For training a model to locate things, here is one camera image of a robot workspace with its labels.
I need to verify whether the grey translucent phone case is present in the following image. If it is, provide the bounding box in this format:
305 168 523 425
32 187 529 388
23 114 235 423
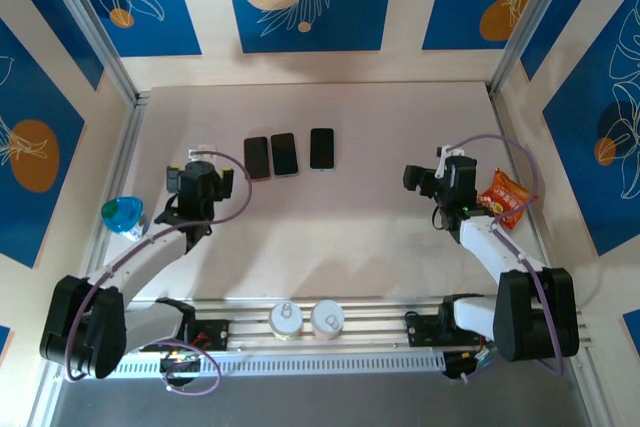
269 132 300 178

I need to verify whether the teal translucent phone case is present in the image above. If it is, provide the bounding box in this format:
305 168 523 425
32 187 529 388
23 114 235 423
308 127 336 172

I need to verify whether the orange snack bag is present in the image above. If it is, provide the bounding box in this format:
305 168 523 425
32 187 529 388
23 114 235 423
476 167 540 232

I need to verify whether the tin can yellow label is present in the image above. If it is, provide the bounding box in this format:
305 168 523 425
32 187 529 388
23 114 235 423
269 300 304 341

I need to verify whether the tin can pink label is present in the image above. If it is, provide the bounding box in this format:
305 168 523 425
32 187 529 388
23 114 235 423
309 299 346 341

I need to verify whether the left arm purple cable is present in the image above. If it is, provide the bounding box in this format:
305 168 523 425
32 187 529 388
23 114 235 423
62 152 254 397

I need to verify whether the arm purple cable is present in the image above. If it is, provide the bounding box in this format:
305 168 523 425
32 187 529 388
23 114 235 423
62 152 254 397
449 134 565 384

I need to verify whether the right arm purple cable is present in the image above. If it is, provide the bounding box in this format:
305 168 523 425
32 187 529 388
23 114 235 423
449 134 565 384

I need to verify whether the aluminium side rail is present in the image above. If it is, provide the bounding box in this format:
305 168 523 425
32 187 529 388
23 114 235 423
74 90 152 319

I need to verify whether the aluminium rail base frame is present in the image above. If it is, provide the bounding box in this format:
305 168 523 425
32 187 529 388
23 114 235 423
42 296 596 362

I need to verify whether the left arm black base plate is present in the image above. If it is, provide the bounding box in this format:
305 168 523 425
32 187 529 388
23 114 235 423
138 319 231 353

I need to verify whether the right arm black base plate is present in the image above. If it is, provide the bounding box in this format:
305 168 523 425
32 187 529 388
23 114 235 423
405 313 494 348

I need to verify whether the aluminium frame post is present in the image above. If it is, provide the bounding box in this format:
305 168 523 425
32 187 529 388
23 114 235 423
488 0 586 97
37 0 140 104

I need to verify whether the white slotted cable duct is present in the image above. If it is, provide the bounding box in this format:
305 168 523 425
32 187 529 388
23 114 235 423
62 352 447 381

